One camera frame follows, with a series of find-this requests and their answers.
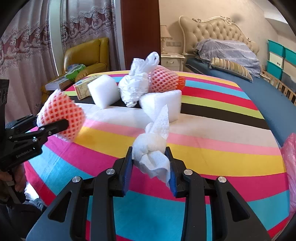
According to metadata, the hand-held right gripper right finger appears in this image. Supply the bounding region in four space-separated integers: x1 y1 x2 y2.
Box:
165 146 271 241

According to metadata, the lace patterned curtain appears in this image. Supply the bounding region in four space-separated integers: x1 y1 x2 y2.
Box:
0 0 58 123
60 0 116 70

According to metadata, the striped grey pillow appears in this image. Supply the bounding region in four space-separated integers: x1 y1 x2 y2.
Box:
194 39 262 78

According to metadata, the striped colourful tablecloth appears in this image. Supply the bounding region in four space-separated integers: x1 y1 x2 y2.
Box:
23 71 290 241

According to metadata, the white paper towel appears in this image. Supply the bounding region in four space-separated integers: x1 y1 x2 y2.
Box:
132 104 171 189

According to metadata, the person's left hand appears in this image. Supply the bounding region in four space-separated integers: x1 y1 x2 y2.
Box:
0 163 27 194

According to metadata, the wooden crib rail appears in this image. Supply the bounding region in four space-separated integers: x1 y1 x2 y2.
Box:
261 70 296 105

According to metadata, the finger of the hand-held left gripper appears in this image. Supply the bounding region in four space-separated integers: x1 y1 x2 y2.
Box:
6 113 38 133
31 119 69 142

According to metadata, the brown wooden wardrobe panel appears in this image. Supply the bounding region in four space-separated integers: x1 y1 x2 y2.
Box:
121 0 161 71

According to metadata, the yellow leather armchair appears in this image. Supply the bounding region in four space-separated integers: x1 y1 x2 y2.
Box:
42 37 110 106

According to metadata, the stack of plastic storage boxes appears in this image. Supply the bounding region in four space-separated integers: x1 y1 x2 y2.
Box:
266 39 296 81

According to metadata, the brown striped cushion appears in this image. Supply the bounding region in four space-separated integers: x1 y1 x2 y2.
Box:
209 57 253 82

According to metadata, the beige tufted headboard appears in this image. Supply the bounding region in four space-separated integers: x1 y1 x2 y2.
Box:
179 16 260 56

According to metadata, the small yellow carton box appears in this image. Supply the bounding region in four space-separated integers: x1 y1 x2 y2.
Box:
73 75 102 100

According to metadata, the pink foam fruit net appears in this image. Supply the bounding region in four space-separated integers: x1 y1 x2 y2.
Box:
36 89 85 142
149 65 186 93

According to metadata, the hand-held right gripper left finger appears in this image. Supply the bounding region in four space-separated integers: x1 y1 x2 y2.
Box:
28 146 133 241

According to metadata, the white foam piece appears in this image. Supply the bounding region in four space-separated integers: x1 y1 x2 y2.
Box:
139 90 182 122
87 75 121 109

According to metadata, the person's dark clothing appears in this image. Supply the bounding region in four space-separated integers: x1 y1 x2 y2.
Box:
0 190 48 241

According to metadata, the pink plastic bag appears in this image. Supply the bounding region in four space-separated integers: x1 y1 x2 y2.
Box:
280 133 296 210

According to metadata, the green plastic packet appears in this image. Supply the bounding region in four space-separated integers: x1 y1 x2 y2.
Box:
66 64 87 81

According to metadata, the table lamp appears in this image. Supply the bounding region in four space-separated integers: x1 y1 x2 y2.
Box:
160 25 173 54

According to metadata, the crumpled white plastic bag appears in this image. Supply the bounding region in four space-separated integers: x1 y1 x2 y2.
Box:
118 52 160 107

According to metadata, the white nightstand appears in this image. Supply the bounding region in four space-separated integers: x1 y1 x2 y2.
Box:
161 53 185 72

